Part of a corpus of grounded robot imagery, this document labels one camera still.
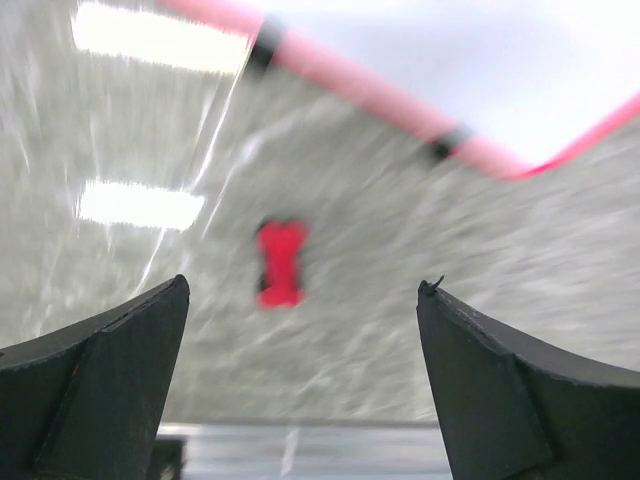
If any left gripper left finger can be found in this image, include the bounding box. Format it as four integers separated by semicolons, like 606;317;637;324
1;275;190;479

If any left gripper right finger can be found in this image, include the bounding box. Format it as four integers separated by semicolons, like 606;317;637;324
417;281;639;479

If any red whiteboard eraser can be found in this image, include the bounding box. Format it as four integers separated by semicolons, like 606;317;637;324
255;219;309;309

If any pink framed whiteboard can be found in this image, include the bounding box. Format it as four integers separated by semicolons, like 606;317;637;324
171;1;639;178

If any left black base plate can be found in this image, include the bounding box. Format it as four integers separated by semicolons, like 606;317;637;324
146;435;185;480

